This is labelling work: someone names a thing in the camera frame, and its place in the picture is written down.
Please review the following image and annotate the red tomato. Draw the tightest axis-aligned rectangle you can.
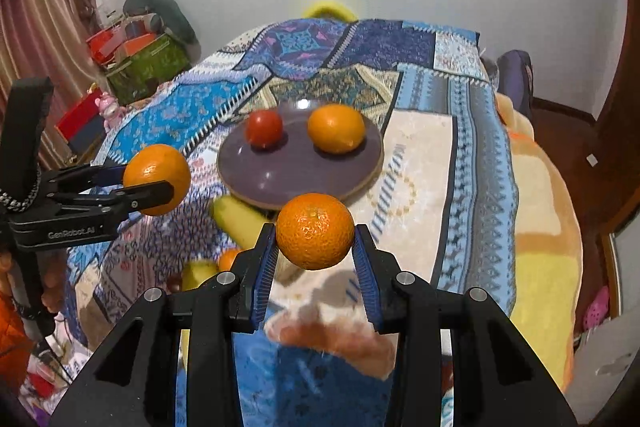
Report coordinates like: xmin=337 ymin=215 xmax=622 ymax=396
xmin=245 ymin=109 xmax=283 ymax=150

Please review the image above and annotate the blue patchwork patterned cloth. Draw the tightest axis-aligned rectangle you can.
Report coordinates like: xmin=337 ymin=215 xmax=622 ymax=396
xmin=64 ymin=17 xmax=519 ymax=427

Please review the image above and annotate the yellow orange blanket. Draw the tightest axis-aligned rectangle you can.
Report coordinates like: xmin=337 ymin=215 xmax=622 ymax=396
xmin=496 ymin=93 xmax=584 ymax=390

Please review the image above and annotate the red box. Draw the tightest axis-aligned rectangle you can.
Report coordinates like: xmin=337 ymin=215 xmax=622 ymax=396
xmin=55 ymin=87 xmax=105 ymax=156

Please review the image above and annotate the small mandarin orange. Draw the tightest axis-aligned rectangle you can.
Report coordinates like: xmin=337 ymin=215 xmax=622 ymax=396
xmin=276 ymin=193 xmax=355 ymax=271

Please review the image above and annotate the small tangerine on cloth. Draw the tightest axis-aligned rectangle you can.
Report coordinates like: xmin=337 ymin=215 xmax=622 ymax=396
xmin=217 ymin=248 xmax=242 ymax=272

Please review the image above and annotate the brown wooden door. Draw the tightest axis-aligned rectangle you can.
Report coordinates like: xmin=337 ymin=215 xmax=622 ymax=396
xmin=529 ymin=0 xmax=640 ymax=228

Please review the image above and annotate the person's left hand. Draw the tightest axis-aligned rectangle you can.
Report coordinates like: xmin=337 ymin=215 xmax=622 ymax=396
xmin=0 ymin=249 xmax=67 ymax=314

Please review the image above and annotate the dark green plush pillow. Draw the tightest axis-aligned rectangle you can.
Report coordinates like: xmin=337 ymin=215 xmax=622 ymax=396
xmin=122 ymin=0 xmax=198 ymax=44

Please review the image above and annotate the dark purple round plate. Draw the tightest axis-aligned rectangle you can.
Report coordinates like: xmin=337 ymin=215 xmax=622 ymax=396
xmin=217 ymin=100 xmax=384 ymax=210

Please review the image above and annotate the yellow plush object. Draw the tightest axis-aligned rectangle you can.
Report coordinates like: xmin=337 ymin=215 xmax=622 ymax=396
xmin=303 ymin=0 xmax=358 ymax=23

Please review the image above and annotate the striped pink curtain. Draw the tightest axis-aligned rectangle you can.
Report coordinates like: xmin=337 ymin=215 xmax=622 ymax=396
xmin=1 ymin=0 xmax=107 ymax=169

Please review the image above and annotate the large orange with sticker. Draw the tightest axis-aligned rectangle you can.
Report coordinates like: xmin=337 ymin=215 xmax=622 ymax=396
xmin=122 ymin=144 xmax=191 ymax=217

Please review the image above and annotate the peeled pomelo segment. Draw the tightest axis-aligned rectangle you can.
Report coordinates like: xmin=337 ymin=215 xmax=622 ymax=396
xmin=264 ymin=303 xmax=397 ymax=381

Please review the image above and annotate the pink plush toy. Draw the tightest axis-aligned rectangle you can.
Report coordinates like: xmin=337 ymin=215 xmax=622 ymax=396
xmin=94 ymin=92 xmax=126 ymax=132

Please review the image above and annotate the green patterned box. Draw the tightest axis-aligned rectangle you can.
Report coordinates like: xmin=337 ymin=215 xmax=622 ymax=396
xmin=106 ymin=35 xmax=191 ymax=106

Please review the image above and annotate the medium orange on plate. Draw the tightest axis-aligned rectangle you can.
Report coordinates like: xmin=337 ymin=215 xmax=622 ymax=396
xmin=307 ymin=104 xmax=367 ymax=155

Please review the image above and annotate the long yellow-green sugarcane piece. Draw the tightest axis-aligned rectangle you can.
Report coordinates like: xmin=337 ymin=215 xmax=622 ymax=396
xmin=209 ymin=194 xmax=273 ymax=251

